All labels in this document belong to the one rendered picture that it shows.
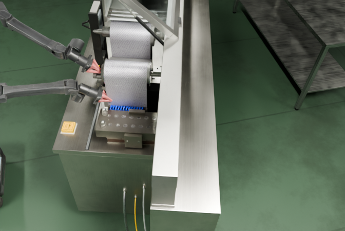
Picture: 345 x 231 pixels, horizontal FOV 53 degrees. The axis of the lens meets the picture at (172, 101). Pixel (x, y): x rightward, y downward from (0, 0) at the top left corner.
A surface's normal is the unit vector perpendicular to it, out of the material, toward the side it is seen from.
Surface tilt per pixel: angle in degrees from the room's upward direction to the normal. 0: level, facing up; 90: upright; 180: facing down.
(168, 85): 0
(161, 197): 90
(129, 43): 92
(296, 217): 0
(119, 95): 90
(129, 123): 0
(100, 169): 90
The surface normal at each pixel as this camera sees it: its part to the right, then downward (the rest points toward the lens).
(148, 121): 0.04, -0.67
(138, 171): -0.04, 0.73
